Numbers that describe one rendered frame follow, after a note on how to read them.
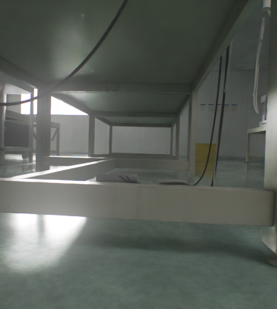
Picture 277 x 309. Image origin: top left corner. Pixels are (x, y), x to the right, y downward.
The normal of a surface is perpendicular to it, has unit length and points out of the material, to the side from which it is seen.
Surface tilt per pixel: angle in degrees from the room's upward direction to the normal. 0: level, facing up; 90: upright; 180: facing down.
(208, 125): 90
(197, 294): 0
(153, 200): 90
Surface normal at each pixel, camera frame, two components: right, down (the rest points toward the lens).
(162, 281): 0.03, -1.00
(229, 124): -0.08, 0.02
